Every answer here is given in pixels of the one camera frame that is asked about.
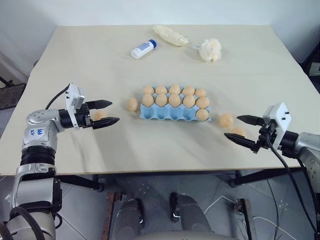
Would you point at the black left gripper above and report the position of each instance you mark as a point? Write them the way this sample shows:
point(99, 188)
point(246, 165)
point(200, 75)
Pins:
point(83, 117)

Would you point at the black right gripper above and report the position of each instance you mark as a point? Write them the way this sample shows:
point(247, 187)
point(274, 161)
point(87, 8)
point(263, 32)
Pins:
point(266, 137)

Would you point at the brown egg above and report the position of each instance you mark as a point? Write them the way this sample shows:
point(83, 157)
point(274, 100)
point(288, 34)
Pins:
point(131, 104)
point(147, 99)
point(203, 102)
point(161, 89)
point(188, 90)
point(161, 99)
point(202, 114)
point(174, 100)
point(200, 92)
point(238, 131)
point(189, 100)
point(100, 114)
point(226, 120)
point(174, 88)
point(148, 89)

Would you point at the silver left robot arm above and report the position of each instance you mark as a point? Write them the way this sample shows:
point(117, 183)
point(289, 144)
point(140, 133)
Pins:
point(37, 132)

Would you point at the light blue egg tray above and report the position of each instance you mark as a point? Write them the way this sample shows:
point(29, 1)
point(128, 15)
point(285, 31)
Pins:
point(160, 114)

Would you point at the black table leg bar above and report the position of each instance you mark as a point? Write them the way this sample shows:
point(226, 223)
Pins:
point(262, 176)
point(80, 182)

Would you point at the white bottle with blue cap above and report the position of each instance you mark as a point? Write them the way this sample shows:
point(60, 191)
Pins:
point(142, 50)

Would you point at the crumpled white plastic bag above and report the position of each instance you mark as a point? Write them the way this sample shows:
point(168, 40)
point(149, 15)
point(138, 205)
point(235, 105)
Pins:
point(210, 51)

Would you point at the dark furniture beside table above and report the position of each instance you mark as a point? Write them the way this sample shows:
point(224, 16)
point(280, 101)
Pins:
point(312, 70)

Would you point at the black mat beside table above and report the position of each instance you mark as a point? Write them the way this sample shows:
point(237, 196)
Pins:
point(12, 97)

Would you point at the dark rounded robot leg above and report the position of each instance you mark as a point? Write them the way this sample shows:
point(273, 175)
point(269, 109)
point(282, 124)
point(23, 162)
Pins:
point(192, 215)
point(130, 217)

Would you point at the long clear plastic bag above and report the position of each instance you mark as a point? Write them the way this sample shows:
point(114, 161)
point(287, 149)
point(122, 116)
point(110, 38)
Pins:
point(170, 36)

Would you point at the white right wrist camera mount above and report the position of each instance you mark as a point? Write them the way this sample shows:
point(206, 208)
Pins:
point(280, 117)

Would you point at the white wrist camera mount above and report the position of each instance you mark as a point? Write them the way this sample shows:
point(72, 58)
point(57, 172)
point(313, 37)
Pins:
point(72, 93)
point(280, 117)

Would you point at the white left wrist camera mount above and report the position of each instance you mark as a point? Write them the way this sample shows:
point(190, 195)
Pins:
point(72, 93)

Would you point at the rusty metal frame bar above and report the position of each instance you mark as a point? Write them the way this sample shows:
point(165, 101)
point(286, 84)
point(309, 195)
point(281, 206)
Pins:
point(112, 215)
point(246, 220)

